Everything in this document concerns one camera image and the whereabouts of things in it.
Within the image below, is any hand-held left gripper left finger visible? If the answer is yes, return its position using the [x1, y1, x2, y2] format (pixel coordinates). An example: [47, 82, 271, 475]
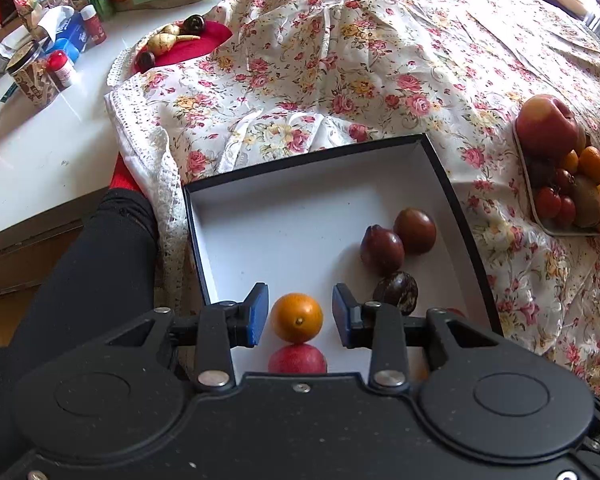
[77, 282, 270, 389]

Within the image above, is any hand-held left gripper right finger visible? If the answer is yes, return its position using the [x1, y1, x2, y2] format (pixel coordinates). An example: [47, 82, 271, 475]
[332, 283, 531, 389]

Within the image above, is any orange tangerine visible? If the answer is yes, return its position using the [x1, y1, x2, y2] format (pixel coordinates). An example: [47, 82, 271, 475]
[270, 293, 324, 345]

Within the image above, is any dark wrinkled passion fruit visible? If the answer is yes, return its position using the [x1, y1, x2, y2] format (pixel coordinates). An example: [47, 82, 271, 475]
[373, 270, 419, 316]

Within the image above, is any pink-red round fruit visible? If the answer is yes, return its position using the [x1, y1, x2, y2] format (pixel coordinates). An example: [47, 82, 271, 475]
[268, 344, 328, 375]

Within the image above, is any dark red plum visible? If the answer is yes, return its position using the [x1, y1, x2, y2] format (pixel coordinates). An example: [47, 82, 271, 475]
[360, 225, 406, 277]

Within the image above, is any white box with black rim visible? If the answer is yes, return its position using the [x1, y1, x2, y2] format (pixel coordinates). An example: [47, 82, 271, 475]
[182, 134, 505, 376]

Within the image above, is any brown tomato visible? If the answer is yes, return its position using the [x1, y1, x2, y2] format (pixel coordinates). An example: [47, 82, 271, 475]
[393, 208, 437, 256]

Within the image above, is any black pants leg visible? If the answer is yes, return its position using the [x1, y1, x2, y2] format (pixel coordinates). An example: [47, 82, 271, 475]
[0, 187, 201, 480]

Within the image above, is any white rectangular tray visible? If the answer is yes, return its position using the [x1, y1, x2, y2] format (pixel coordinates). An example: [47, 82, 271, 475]
[512, 120, 600, 237]

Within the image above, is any red tomato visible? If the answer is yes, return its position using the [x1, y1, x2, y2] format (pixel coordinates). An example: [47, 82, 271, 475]
[554, 168, 575, 196]
[535, 186, 562, 220]
[555, 195, 577, 227]

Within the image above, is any dark purple plum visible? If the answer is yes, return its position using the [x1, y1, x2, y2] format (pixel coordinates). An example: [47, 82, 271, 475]
[525, 155, 556, 188]

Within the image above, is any floral tablecloth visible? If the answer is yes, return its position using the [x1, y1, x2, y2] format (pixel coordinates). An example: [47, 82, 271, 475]
[105, 0, 600, 406]

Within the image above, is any red plate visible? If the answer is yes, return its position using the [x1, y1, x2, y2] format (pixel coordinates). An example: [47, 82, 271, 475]
[132, 19, 233, 75]

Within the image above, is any red apple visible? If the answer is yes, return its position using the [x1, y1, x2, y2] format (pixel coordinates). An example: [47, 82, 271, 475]
[516, 94, 580, 157]

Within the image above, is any white lace doily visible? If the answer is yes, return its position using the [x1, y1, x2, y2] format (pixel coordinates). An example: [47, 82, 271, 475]
[105, 35, 156, 91]

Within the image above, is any small tangerine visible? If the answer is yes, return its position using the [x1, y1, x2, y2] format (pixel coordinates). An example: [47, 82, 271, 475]
[578, 146, 600, 184]

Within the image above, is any patterned tin can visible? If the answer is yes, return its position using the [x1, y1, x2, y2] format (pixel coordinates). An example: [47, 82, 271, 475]
[5, 40, 56, 108]

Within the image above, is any blue tissue pack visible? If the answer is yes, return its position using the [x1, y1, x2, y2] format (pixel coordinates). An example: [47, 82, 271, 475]
[47, 10, 88, 53]

